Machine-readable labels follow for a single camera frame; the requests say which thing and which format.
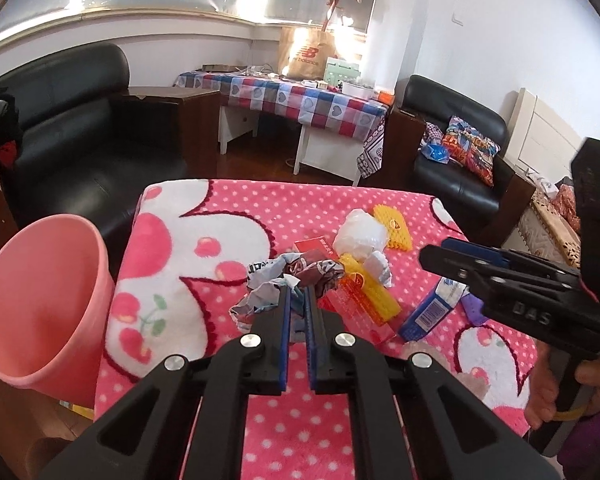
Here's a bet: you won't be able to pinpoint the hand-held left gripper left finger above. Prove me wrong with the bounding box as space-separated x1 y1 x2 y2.
40 282 292 480

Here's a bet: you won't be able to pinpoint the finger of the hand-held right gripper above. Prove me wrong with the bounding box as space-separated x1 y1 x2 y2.
420 245 511 306
442 238 579 281

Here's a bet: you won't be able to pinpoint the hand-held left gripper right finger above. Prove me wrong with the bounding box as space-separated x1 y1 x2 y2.
302 285 561 480

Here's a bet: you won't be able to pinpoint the blue carton box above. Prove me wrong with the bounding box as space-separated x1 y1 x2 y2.
397 277 471 343

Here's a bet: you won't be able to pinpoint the silver brown wrapper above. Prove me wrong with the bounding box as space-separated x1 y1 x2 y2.
230 252 348 331

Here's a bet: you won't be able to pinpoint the pink plastic bucket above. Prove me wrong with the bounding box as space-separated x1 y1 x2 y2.
0 214 117 406

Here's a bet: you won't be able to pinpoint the person's right forearm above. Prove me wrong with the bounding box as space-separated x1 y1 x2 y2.
560 395 600 480

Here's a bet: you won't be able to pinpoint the person's right hand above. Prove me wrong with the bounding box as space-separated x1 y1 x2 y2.
524 352 600 431

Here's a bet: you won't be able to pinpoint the red patterned bag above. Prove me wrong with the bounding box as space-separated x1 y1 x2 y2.
552 185 581 233

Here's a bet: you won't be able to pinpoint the beige patterned bench cushion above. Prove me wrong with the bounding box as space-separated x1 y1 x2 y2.
530 195 581 268

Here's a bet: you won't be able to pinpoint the purple wrapper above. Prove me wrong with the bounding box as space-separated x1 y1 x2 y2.
461 294 488 326

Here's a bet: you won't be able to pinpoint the large red plastic packet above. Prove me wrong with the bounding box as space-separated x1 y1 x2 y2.
320 272 398 346

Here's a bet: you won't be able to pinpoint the yellow foam net sleeve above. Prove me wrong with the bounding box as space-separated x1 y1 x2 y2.
337 254 401 323
372 204 413 251

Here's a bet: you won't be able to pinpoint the black leather armchair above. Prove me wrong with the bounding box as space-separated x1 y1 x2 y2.
390 75 536 233

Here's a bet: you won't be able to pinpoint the small red packet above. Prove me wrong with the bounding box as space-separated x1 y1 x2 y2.
294 236 342 261

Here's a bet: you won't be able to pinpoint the crumpled white plastic bag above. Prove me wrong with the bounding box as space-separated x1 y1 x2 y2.
335 210 388 261

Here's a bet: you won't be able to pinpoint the white headboard panel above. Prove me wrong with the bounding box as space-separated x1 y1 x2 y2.
500 87 586 181

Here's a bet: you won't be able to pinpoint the colourful printed cushion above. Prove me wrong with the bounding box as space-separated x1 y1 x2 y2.
442 115 501 187

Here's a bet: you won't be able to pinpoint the blue plastic bag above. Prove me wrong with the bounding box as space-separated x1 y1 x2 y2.
420 142 451 165

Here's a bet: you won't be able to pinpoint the pink printed blanket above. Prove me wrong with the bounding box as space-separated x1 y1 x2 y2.
94 179 536 480

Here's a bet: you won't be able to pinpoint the white table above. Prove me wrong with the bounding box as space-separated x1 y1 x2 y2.
218 107 363 187

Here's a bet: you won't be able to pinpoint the white container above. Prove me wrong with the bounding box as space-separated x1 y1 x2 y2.
341 81 376 98

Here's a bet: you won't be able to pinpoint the yellow plastic item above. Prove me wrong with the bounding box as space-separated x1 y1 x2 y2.
60 400 95 418

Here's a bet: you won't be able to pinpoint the green box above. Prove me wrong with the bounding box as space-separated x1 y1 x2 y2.
325 56 363 88

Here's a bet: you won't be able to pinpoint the dark wooden side table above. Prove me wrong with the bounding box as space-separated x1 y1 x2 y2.
122 86 222 181

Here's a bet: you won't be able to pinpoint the checkered cloth table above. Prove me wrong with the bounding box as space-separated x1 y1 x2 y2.
174 71 388 178

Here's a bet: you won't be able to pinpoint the brown paper shopping bag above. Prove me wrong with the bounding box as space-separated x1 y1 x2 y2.
278 26 338 81

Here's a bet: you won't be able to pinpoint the black leather sofa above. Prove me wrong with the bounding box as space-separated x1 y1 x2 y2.
0 42 188 256

